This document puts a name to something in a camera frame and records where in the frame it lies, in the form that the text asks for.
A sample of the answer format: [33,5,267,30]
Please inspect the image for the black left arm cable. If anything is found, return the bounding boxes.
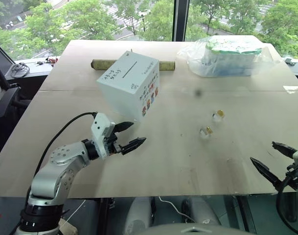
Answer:
[25,112,98,204]

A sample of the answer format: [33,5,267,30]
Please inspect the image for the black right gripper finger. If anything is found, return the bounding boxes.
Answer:
[250,157,285,194]
[271,141,298,160]

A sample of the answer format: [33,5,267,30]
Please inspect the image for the red handled small tools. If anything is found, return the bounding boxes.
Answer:
[35,55,59,67]

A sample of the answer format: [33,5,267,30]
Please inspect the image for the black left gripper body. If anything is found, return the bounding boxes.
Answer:
[104,131,123,156]

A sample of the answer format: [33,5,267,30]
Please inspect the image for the dark window frame post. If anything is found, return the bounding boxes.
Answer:
[173,0,191,42]

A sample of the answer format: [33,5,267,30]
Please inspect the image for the thin white cable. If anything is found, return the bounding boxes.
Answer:
[158,195,196,223]

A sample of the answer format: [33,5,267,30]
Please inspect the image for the clear bag of tissue packs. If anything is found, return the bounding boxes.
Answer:
[176,35,282,78]

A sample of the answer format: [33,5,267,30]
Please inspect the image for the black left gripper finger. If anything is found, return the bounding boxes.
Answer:
[114,121,135,134]
[120,137,147,156]

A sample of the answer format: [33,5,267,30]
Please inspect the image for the black office chair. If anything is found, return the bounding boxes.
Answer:
[0,38,29,120]

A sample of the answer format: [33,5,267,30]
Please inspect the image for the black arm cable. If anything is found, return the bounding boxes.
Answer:
[25,112,98,204]
[275,182,298,235]

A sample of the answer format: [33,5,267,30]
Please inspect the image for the brown paper bag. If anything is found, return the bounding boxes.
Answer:
[57,217,79,235]

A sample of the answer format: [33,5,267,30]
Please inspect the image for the grey rounded robot leg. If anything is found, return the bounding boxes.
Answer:
[125,196,152,235]
[187,196,221,226]

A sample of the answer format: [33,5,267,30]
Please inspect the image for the grey robot torso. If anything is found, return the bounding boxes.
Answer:
[140,222,257,235]

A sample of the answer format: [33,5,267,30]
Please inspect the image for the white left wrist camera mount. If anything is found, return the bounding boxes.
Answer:
[91,113,116,160]

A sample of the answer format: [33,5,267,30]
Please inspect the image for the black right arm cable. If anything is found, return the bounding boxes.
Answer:
[275,182,298,235]

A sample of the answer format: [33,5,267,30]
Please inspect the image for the white cardboard box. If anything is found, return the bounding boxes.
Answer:
[96,50,160,124]

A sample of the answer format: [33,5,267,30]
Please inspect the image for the clear bag with gold candy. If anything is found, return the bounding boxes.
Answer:
[199,125,213,141]
[211,110,226,125]

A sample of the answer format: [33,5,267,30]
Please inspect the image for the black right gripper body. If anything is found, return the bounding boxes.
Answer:
[282,162,298,193]

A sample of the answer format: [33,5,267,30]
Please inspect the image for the clear plastic scrap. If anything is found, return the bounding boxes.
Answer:
[282,85,298,94]

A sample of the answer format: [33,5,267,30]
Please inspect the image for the coiled black cable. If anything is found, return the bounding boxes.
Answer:
[10,62,30,78]

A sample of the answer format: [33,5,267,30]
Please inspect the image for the olive cardboard tube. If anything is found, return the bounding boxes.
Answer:
[90,59,176,72]

